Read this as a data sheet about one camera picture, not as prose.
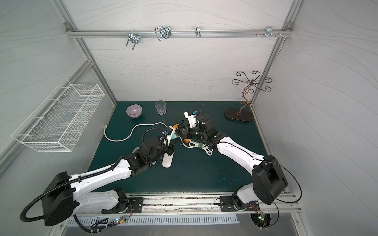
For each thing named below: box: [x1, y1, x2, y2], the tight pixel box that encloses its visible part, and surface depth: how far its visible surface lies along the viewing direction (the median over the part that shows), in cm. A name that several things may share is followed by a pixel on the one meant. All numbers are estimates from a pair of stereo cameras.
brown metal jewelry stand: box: [224, 70, 273, 122], surface depth 106 cm
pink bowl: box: [126, 104, 143, 119], surface depth 112 cm
